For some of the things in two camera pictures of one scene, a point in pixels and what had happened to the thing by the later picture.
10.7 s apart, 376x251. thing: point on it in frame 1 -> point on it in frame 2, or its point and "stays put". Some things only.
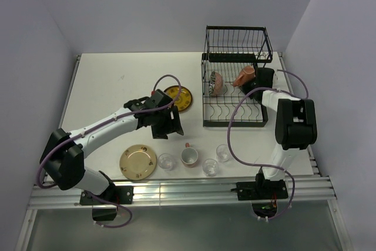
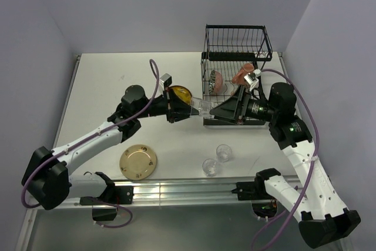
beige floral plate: x=137 y=161 stays put
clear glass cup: x=210 y=167 stays put
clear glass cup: x=167 y=161 -> x=204 y=109
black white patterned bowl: x=216 y=83 stays put
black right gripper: x=245 y=87 -> x=234 y=109
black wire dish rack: x=230 y=54 stays put
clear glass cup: x=222 y=152 stays put
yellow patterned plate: x=184 y=99 stays put
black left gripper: x=174 y=127 -> x=178 y=109
